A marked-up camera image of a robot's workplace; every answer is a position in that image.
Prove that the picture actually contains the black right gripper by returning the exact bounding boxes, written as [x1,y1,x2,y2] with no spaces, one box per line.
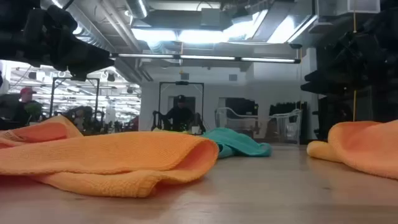
[300,21,379,95]

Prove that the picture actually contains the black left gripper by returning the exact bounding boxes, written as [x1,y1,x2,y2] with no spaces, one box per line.
[23,4,115,82]

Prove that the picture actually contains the orange microfiber towel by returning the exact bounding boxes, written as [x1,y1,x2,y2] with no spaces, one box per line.
[307,119,398,180]
[0,115,220,198]

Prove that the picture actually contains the teal microfiber towel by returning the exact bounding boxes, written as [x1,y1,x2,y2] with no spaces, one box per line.
[201,127,274,159]

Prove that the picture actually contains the clear plastic bin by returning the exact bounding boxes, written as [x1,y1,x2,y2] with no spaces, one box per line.
[214,107,303,146]

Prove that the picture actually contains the person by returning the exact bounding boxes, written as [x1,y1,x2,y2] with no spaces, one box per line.
[164,95,195,132]
[11,86,44,127]

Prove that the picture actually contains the long ceiling light bar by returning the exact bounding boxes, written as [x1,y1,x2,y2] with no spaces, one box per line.
[110,52,302,65]

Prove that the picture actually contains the black gantry frame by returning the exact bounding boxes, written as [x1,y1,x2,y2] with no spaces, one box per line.
[158,81,205,131]
[49,77,101,126]

